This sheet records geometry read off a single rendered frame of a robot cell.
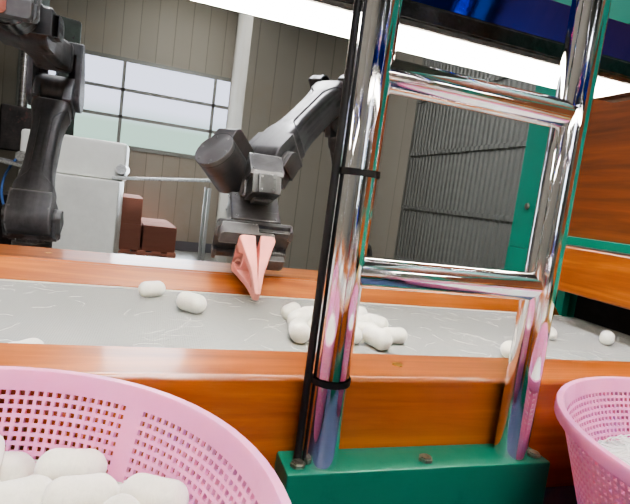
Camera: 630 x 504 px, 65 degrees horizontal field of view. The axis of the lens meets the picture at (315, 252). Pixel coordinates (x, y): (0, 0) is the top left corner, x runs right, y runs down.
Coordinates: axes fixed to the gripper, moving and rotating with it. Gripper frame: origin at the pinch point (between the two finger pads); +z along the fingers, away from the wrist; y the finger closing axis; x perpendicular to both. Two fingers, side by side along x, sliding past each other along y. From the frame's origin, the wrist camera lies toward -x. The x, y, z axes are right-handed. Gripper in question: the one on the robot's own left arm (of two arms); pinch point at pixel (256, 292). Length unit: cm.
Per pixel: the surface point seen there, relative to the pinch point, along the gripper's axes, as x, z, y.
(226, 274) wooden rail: 4.8, -6.5, -2.7
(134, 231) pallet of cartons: 343, -333, -31
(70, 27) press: 219, -487, -108
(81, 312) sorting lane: -3.3, 6.4, -18.8
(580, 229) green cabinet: -6, -13, 55
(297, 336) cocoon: -9.4, 12.3, 1.2
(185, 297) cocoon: -3.2, 3.8, -8.8
